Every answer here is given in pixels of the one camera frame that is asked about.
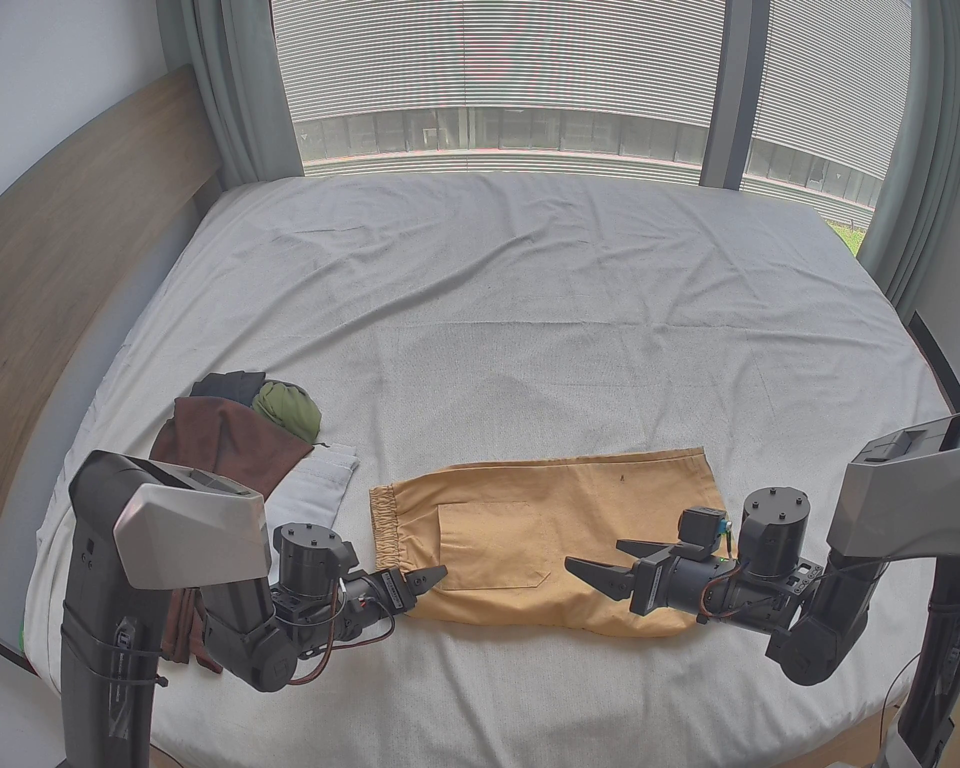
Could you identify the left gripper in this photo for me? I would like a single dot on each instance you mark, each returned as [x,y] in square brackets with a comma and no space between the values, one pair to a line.
[379,600]

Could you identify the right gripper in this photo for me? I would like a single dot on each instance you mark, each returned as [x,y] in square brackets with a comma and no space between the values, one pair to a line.
[697,592]

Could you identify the tan shorts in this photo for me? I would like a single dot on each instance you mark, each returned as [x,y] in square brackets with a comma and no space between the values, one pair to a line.
[600,510]

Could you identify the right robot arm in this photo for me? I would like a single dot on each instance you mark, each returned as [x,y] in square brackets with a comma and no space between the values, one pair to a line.
[825,630]

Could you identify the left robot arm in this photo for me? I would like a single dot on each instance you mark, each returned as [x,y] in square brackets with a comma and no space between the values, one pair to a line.
[105,675]

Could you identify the bed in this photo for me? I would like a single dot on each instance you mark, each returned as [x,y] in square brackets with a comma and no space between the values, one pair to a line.
[525,262]

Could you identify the white garment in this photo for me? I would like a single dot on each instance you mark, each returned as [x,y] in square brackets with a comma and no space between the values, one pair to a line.
[315,487]

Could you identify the green garment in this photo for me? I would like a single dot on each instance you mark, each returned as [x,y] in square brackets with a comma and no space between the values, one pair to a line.
[289,409]

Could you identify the brown garment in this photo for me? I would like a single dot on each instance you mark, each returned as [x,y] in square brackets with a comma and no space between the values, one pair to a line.
[225,450]

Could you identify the black garment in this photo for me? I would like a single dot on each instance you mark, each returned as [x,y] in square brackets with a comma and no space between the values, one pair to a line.
[225,386]

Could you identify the window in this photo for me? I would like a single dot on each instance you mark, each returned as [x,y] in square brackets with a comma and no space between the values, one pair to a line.
[525,75]

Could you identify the grey-green curtain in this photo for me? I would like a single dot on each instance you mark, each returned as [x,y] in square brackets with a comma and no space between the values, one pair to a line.
[922,150]
[240,90]

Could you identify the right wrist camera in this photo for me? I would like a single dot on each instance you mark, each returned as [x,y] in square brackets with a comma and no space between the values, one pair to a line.
[701,529]

